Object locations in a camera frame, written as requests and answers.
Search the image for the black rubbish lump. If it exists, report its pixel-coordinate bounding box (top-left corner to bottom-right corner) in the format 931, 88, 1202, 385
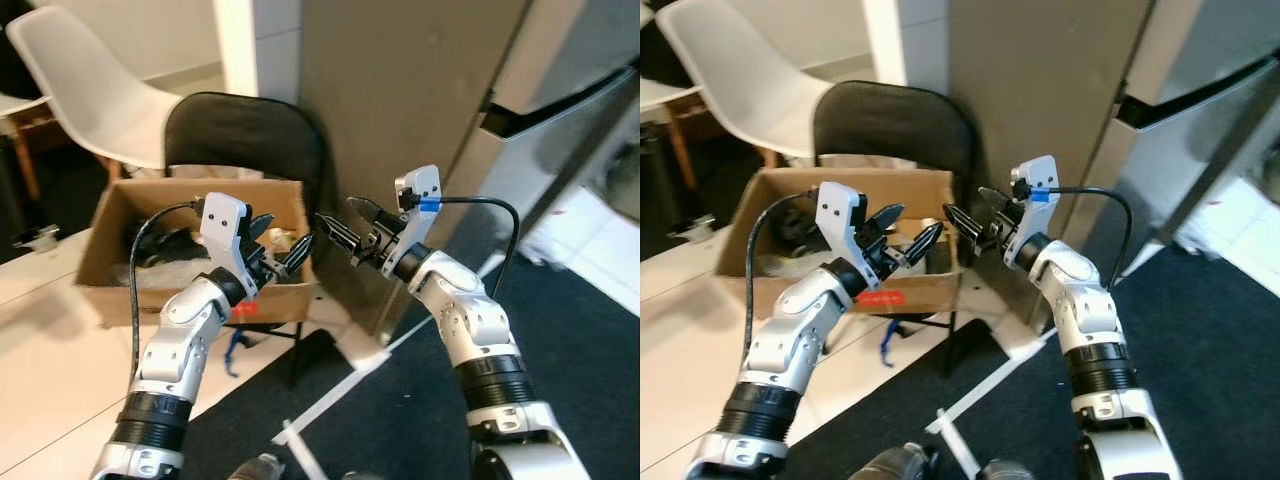
779, 214, 832, 253
134, 227, 203, 268

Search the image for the black folding chair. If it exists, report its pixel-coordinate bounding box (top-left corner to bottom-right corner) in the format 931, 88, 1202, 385
163, 91, 330, 392
811, 80, 980, 381

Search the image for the brown cardboard box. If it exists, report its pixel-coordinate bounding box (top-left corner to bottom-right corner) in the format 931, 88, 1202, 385
74, 177, 322, 329
712, 166, 964, 320

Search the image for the white floor edge strip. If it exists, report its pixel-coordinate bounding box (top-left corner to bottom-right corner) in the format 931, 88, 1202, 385
272, 255, 511, 480
923, 240, 1161, 480

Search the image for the dark carpet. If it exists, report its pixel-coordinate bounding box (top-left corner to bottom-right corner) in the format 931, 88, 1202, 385
838, 240, 1280, 480
175, 258, 641, 480

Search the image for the silver metal cabinet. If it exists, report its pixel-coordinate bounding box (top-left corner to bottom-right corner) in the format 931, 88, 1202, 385
478, 0, 641, 293
1088, 0, 1280, 263

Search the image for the small grey floor object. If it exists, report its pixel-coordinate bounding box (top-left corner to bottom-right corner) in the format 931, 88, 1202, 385
11, 224, 62, 252
669, 214, 717, 242

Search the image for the grey robot left foot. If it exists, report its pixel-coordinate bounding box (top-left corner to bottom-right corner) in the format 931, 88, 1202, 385
859, 443, 942, 480
227, 453, 287, 480

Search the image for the white plastic shell chair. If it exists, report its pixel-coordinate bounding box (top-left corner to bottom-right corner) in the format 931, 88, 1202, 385
4, 4, 187, 183
655, 0, 837, 171

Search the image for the white table wooden leg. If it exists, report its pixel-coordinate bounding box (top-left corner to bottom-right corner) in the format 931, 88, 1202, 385
640, 75, 702, 193
0, 92, 52, 203

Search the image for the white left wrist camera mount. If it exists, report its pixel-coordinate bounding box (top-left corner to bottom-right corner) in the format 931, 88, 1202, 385
815, 181, 870, 264
198, 193, 253, 274

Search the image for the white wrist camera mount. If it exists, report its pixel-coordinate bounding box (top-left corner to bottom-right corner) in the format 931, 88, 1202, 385
393, 165, 443, 257
815, 181, 870, 264
1010, 155, 1062, 247
198, 193, 253, 274

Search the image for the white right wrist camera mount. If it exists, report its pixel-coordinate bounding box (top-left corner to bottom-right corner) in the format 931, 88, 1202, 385
1010, 155, 1062, 247
393, 165, 443, 257

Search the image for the small blue strap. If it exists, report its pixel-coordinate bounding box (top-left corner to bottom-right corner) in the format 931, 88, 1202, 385
879, 314, 903, 370
224, 327, 249, 379

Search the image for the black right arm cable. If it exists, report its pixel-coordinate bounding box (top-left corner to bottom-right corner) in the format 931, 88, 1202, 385
1014, 183, 1135, 292
404, 194, 521, 301

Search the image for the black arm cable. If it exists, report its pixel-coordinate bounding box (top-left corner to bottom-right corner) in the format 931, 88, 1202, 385
745, 189, 824, 383
1014, 183, 1135, 292
404, 194, 521, 301
128, 200, 207, 387

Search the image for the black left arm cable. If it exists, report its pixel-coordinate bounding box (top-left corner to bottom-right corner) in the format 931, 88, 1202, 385
745, 189, 824, 383
128, 200, 207, 387

